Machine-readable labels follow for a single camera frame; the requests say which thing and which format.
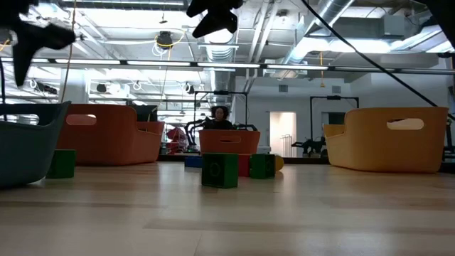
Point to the large orange plastic bin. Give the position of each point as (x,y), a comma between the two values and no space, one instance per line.
(106,142)

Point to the yellow plastic bin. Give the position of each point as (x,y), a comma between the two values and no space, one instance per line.
(384,149)

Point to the overhead bar with light strips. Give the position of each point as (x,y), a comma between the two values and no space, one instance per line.
(227,65)

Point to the blue toy block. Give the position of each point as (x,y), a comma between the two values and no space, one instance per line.
(193,161)

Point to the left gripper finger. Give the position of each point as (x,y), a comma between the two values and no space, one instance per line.
(23,57)
(53,37)

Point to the green toy block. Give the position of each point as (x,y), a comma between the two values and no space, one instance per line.
(262,166)
(63,164)
(220,170)

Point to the black background rig frame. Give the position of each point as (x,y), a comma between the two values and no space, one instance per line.
(334,97)
(227,92)

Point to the red background object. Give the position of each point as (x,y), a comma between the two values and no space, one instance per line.
(177,140)

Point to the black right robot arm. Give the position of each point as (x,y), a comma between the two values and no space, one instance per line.
(442,17)

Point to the person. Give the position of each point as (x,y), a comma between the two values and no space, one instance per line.
(219,119)

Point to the teal plastic bin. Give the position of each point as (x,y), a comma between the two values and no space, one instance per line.
(25,153)

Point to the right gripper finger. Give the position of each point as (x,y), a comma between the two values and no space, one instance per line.
(200,8)
(217,25)

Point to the black background robot arm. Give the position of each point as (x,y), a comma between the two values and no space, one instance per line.
(311,145)
(192,129)

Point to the red toy block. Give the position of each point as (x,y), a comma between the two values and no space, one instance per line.
(244,165)

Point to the silver ventilation duct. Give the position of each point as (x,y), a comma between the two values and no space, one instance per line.
(217,53)
(320,21)

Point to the small orange plastic bin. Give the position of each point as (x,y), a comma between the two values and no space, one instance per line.
(231,142)

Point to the black monitor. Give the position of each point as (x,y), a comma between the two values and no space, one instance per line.
(147,113)

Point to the yellow toy block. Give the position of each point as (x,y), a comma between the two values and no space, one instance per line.
(279,163)

